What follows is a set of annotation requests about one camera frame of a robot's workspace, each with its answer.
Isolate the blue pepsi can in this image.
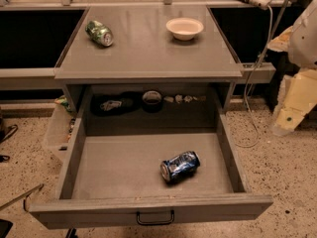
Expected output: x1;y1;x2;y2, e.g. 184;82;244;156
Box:
160;151;200;183

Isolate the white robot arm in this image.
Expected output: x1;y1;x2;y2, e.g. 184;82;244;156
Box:
268;0;317;136

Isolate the grey counter cabinet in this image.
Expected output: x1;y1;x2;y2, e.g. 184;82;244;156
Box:
53;4;245;114

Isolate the grey open drawer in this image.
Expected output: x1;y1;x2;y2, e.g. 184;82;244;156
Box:
30;87;272;229

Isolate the green soda can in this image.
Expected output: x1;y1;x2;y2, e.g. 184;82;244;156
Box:
85;21;114;47

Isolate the black tape roll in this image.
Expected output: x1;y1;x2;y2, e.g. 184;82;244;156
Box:
142;90;162;113

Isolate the white paper bowl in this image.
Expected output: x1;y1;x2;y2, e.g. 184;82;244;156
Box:
166;18;204;41

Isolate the black drawer handle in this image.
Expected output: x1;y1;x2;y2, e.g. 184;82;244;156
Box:
136;210;174;226

